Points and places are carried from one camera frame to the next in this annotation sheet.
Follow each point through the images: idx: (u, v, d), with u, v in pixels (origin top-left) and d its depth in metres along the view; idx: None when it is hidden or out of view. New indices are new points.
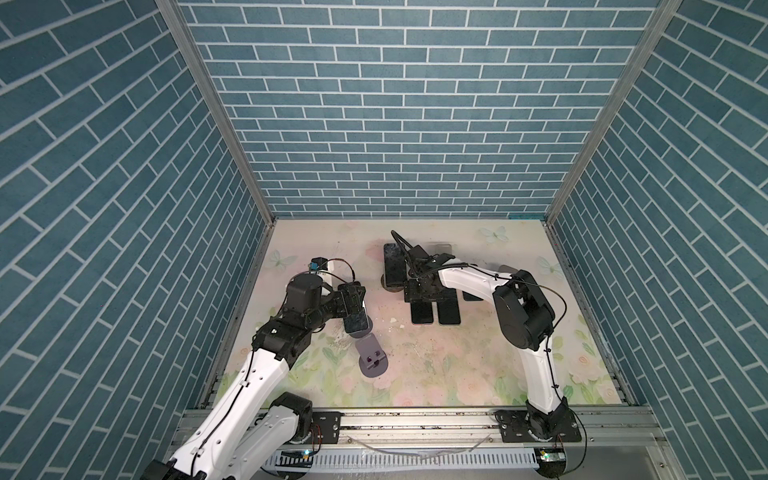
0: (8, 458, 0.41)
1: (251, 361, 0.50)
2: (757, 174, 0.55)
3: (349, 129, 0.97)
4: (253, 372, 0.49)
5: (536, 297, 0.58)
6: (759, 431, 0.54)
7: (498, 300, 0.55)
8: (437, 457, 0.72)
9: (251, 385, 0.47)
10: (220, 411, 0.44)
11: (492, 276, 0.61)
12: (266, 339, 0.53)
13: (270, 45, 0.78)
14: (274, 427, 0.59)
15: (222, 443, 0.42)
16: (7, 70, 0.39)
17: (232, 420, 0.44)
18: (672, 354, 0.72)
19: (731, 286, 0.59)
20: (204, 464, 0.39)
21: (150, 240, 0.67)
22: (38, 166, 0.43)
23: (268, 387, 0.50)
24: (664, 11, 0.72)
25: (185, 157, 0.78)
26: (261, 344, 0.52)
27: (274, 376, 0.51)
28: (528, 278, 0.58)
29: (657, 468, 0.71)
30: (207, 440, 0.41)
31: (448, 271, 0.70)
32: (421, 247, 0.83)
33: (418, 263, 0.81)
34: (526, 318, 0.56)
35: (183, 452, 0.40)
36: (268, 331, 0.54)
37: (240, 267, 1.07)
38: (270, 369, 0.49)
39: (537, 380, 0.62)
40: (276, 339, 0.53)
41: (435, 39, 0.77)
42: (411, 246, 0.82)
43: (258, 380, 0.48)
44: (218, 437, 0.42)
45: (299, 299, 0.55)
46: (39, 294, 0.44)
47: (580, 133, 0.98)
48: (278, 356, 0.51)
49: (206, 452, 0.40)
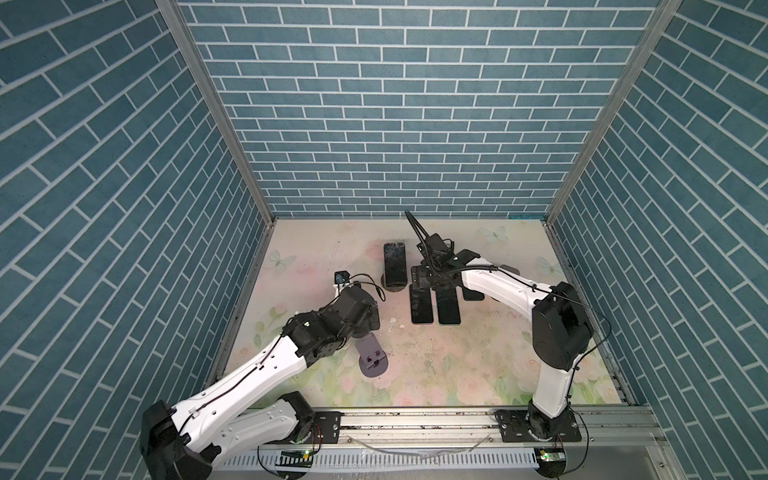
0: (8, 458, 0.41)
1: (275, 345, 0.49)
2: (757, 173, 0.54)
3: (349, 129, 0.97)
4: (270, 357, 0.48)
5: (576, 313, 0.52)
6: (758, 430, 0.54)
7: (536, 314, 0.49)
8: (436, 457, 0.72)
9: (263, 371, 0.46)
10: (229, 382, 0.45)
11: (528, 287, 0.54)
12: (296, 330, 0.52)
13: (270, 45, 0.78)
14: (274, 422, 0.59)
15: (215, 416, 0.42)
16: (7, 70, 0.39)
17: (233, 398, 0.43)
18: (672, 354, 0.72)
19: (731, 286, 0.59)
20: (191, 428, 0.40)
21: (150, 240, 0.67)
22: (38, 166, 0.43)
23: (279, 378, 0.49)
24: (664, 11, 0.72)
25: (185, 157, 0.78)
26: (289, 334, 0.51)
27: (289, 370, 0.49)
28: (571, 291, 0.52)
29: (657, 468, 0.71)
30: (205, 406, 0.42)
31: (476, 274, 0.62)
32: (440, 238, 0.73)
33: (438, 260, 0.72)
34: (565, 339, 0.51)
35: (184, 406, 0.42)
36: (302, 323, 0.53)
37: (240, 267, 1.07)
38: (286, 362, 0.48)
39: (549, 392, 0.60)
40: (304, 333, 0.51)
41: (435, 39, 0.77)
42: (428, 234, 0.72)
43: (272, 369, 0.47)
44: (215, 408, 0.42)
45: (348, 306, 0.55)
46: (40, 294, 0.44)
47: (580, 133, 0.98)
48: (299, 352, 0.49)
49: (199, 418, 0.41)
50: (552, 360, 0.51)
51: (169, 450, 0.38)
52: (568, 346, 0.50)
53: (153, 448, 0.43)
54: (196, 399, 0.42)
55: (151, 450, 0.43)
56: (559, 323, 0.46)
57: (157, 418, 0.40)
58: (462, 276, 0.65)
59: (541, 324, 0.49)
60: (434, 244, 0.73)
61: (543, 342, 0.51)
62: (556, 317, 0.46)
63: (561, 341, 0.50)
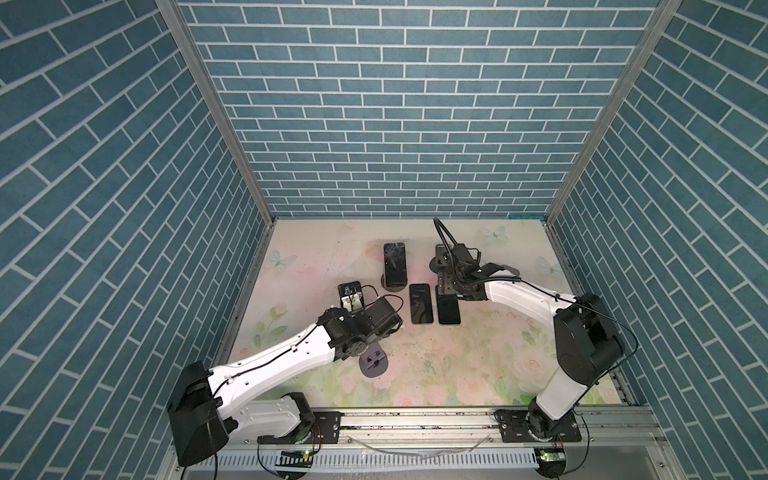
0: (8, 459, 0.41)
1: (309, 332, 0.51)
2: (757, 174, 0.55)
3: (349, 129, 0.97)
4: (304, 342, 0.50)
5: (604, 327, 0.49)
6: (759, 431, 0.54)
7: (558, 324, 0.48)
8: (437, 457, 0.72)
9: (296, 354, 0.48)
10: (262, 359, 0.46)
11: (551, 297, 0.53)
12: (330, 322, 0.53)
13: (270, 45, 0.78)
14: (279, 415, 0.59)
15: (246, 386, 0.43)
16: (7, 70, 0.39)
17: (265, 373, 0.45)
18: (672, 354, 0.72)
19: (731, 286, 0.59)
20: (225, 394, 0.41)
21: (150, 240, 0.67)
22: (38, 165, 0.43)
23: (308, 364, 0.50)
24: (664, 11, 0.72)
25: (185, 157, 0.78)
26: (324, 325, 0.53)
27: (317, 358, 0.50)
28: (596, 302, 0.50)
29: (657, 468, 0.71)
30: (239, 376, 0.43)
31: (496, 285, 0.62)
32: (467, 250, 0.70)
33: (463, 270, 0.73)
34: (592, 351, 0.48)
35: (220, 371, 0.43)
36: (337, 316, 0.55)
37: (240, 267, 1.07)
38: (318, 350, 0.49)
39: (566, 399, 0.57)
40: (338, 327, 0.53)
41: (435, 39, 0.77)
42: (455, 244, 0.73)
43: (304, 353, 0.48)
44: (247, 379, 0.44)
45: (382, 316, 0.58)
46: (40, 293, 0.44)
47: (580, 133, 0.98)
48: (332, 344, 0.51)
49: (233, 385, 0.42)
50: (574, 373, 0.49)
51: (200, 410, 0.39)
52: (594, 359, 0.48)
53: (181, 407, 0.44)
54: (230, 368, 0.44)
55: (179, 409, 0.44)
56: (584, 334, 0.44)
57: (194, 377, 0.42)
58: (484, 287, 0.65)
59: (564, 334, 0.47)
60: (460, 255, 0.73)
61: (566, 354, 0.49)
62: (580, 328, 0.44)
63: (586, 352, 0.47)
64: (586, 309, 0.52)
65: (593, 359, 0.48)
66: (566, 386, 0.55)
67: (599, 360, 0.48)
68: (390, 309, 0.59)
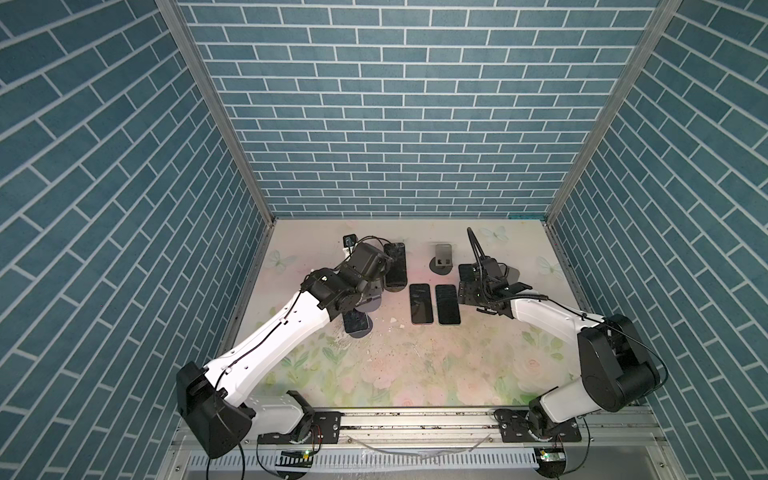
0: (8, 459, 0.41)
1: (294, 300, 0.49)
2: (757, 174, 0.55)
3: (349, 129, 0.97)
4: (293, 312, 0.47)
5: (636, 353, 0.46)
6: (759, 431, 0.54)
7: (583, 342, 0.46)
8: (437, 457, 0.72)
9: (288, 327, 0.46)
10: (254, 340, 0.44)
11: (576, 315, 0.52)
12: (314, 285, 0.51)
13: (270, 45, 0.78)
14: (286, 408, 0.60)
15: (246, 371, 0.42)
16: (7, 70, 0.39)
17: (261, 353, 0.43)
18: (672, 354, 0.72)
19: (731, 286, 0.59)
20: (227, 384, 0.40)
21: (150, 240, 0.67)
22: (38, 166, 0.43)
23: (303, 333, 0.49)
24: (664, 11, 0.72)
25: (185, 157, 0.78)
26: (308, 289, 0.50)
27: (312, 323, 0.49)
28: (626, 326, 0.47)
29: (657, 468, 0.71)
30: (236, 362, 0.42)
31: (522, 303, 0.62)
32: (496, 264, 0.73)
33: (490, 288, 0.73)
34: (620, 373, 0.46)
35: (216, 364, 0.42)
36: (319, 278, 0.52)
37: (240, 267, 1.07)
38: (309, 316, 0.48)
39: (572, 408, 0.57)
40: (323, 286, 0.51)
41: (435, 39, 0.77)
42: (485, 257, 0.73)
43: (296, 321, 0.47)
44: (246, 363, 0.42)
45: (365, 261, 0.56)
46: (40, 293, 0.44)
47: (580, 133, 0.98)
48: (320, 305, 0.49)
49: (233, 374, 0.41)
50: (600, 398, 0.46)
51: (208, 405, 0.38)
52: (622, 385, 0.45)
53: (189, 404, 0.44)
54: (226, 357, 0.42)
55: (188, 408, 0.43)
56: (609, 355, 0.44)
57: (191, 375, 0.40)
58: (510, 305, 0.65)
59: (588, 354, 0.46)
60: (490, 269, 0.73)
61: (593, 376, 0.46)
62: (606, 349, 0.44)
63: (614, 376, 0.45)
64: (616, 333, 0.49)
65: (621, 384, 0.45)
66: (576, 395, 0.54)
67: (627, 386, 0.45)
68: (371, 250, 0.56)
